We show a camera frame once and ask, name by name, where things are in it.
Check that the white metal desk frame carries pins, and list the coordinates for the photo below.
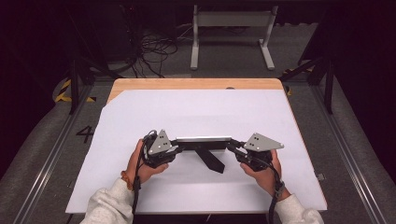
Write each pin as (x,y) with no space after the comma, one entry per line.
(232,18)

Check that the metal floor rail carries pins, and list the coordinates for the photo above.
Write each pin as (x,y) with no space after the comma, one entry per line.
(49,161)
(348,155)

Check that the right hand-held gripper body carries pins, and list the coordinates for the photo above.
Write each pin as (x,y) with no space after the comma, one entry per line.
(261,143)

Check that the person's left hand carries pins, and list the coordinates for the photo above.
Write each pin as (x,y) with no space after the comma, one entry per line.
(138,169)

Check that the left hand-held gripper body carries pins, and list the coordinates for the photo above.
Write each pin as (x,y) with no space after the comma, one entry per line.
(160,144)

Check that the white table cover sheet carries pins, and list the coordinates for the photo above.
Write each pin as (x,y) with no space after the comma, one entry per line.
(218,105)

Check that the small grey table bracket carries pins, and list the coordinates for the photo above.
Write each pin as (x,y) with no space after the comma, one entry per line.
(71,184)
(320,176)

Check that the black metal stand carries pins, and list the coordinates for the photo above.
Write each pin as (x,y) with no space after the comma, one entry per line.
(74,84)
(328,84)

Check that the yellow black hazard tape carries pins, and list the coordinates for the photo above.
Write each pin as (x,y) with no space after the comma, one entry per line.
(289,90)
(63,90)

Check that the person's right hand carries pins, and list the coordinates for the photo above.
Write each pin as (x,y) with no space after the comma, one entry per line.
(267,180)

